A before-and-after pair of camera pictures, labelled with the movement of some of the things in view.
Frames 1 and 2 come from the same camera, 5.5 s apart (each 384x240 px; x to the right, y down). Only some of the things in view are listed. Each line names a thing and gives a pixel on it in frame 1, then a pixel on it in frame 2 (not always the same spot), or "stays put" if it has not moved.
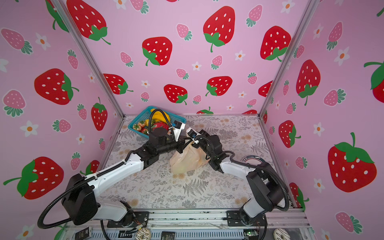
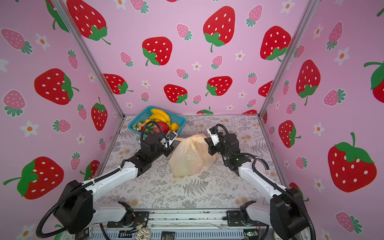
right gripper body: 204,145 -> 220,149
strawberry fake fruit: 138,127 stays put
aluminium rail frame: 289,224 stays put
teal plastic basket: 146,115 stays put
